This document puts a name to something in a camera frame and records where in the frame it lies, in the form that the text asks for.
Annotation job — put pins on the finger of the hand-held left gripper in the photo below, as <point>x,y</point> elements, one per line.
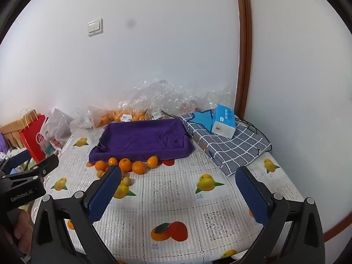
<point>16,159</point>
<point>41,167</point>

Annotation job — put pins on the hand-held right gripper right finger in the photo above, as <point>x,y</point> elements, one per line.
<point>253,195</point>

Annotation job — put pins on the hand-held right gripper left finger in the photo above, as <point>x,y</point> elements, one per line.
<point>106,195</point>

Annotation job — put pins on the small yellow-green fruit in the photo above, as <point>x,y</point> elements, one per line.
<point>127,181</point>

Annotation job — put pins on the orange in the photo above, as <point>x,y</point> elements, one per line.
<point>112,161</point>
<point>138,167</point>
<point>100,165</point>
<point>152,161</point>
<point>125,164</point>

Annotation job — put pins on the small orange kumquat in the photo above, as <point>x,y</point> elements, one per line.
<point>89,164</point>

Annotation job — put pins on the purple towel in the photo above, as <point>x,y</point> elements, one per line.
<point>143,140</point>

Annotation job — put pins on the person's left hand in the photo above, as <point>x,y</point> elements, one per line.
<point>23,225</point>

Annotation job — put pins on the teal white box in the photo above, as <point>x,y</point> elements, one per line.
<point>49,149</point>

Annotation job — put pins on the red paper bag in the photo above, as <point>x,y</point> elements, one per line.
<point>31,143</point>

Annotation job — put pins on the brown wooden slatted rack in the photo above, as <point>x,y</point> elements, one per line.
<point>11,136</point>

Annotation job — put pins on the white red-print shopping bag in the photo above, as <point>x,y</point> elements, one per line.
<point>55,143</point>

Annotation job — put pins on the white plastic bag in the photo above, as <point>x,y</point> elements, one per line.
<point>56,123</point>

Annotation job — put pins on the grey checkered cloth bag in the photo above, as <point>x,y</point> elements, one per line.
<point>236,148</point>

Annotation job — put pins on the blue tissue pack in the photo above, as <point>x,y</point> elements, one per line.
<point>223,121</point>

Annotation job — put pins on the pile of bagged oranges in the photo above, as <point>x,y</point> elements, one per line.
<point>121,115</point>

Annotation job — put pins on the brown wooden trim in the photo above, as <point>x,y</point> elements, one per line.
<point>338,228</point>

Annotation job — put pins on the light blue paper sheet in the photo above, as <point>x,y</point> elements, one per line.
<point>202,118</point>

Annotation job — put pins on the clear plastic bag with labels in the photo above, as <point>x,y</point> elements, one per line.
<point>154,99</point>

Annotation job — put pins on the brown wooden door frame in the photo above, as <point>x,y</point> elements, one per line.
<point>244,46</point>

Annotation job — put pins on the white light switch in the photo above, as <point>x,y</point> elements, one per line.
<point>95,27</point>

